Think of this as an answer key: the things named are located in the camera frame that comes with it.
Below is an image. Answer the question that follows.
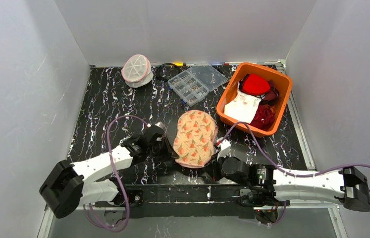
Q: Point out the floral mesh laundry bag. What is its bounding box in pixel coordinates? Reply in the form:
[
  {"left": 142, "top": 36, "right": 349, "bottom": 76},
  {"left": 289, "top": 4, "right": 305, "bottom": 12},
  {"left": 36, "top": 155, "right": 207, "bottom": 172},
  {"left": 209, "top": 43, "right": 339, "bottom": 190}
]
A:
[{"left": 173, "top": 110, "right": 217, "bottom": 169}]

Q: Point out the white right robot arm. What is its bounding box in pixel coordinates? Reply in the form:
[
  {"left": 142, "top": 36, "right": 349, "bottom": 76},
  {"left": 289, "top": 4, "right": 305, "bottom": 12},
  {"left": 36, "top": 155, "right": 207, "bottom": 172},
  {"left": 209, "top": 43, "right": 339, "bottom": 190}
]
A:
[{"left": 203, "top": 157, "right": 370, "bottom": 212}]

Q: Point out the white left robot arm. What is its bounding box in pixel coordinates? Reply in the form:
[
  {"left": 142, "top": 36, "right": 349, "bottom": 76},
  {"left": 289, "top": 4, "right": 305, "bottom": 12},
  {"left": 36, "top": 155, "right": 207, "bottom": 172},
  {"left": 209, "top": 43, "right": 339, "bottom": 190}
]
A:
[{"left": 39, "top": 124, "right": 179, "bottom": 219}]

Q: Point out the white round mesh laundry bag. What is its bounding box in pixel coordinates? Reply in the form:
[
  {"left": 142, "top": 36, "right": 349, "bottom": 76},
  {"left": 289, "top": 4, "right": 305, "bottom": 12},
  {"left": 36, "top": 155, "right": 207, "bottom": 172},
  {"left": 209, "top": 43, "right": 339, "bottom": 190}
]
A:
[{"left": 121, "top": 54, "right": 154, "bottom": 88}]

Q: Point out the red bra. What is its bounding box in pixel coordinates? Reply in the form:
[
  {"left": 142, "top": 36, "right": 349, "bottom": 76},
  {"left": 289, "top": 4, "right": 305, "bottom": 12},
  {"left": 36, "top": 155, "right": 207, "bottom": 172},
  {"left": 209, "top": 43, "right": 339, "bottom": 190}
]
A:
[{"left": 239, "top": 74, "right": 271, "bottom": 96}]

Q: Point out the dark red lace garment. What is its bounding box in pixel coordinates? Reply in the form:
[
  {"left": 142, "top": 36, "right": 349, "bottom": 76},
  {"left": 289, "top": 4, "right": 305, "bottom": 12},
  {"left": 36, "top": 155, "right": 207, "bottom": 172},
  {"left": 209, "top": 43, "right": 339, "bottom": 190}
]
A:
[{"left": 250, "top": 105, "right": 275, "bottom": 130}]

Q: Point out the white cloth garment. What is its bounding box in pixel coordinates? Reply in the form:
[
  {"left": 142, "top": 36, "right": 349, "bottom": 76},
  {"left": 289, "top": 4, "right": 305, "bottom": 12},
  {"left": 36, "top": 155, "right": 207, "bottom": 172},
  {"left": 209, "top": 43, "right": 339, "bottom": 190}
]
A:
[{"left": 224, "top": 83, "right": 262, "bottom": 124}]

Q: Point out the clear plastic screw organizer box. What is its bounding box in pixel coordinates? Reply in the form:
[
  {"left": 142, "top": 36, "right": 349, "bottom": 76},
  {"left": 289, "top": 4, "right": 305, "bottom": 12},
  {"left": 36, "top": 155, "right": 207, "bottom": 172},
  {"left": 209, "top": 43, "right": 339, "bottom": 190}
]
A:
[{"left": 168, "top": 63, "right": 229, "bottom": 107}]

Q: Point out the orange plastic bin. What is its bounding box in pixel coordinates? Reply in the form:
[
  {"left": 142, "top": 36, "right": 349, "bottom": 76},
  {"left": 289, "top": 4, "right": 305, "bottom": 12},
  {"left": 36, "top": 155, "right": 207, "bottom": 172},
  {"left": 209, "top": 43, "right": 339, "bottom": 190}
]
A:
[{"left": 216, "top": 62, "right": 293, "bottom": 137}]

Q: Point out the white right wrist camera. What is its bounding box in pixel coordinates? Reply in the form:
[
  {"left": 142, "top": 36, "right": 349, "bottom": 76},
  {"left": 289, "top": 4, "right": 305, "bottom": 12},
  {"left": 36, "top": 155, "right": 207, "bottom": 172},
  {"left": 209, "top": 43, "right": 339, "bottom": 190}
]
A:
[{"left": 215, "top": 138, "right": 231, "bottom": 160}]

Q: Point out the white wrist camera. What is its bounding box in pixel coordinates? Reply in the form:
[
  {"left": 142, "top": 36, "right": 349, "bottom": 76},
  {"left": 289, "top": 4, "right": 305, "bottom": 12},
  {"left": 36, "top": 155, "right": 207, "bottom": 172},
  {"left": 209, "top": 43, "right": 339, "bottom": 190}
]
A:
[
  {"left": 215, "top": 138, "right": 231, "bottom": 160},
  {"left": 147, "top": 121, "right": 166, "bottom": 131}
]

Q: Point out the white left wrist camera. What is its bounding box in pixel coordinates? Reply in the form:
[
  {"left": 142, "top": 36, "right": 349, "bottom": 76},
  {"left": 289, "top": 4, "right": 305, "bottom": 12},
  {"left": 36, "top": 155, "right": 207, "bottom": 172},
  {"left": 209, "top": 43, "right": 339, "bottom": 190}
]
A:
[{"left": 147, "top": 121, "right": 166, "bottom": 131}]

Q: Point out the black coiled cable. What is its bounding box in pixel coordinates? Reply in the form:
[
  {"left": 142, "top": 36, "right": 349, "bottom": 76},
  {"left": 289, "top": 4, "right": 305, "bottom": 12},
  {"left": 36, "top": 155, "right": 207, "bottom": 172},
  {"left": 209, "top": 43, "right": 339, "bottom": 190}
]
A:
[{"left": 155, "top": 62, "right": 183, "bottom": 82}]

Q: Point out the aluminium table frame rail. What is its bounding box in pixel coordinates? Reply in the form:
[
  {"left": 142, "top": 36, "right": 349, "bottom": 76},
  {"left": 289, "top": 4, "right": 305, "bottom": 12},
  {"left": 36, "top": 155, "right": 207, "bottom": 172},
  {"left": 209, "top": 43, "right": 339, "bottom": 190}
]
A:
[{"left": 276, "top": 59, "right": 350, "bottom": 238}]

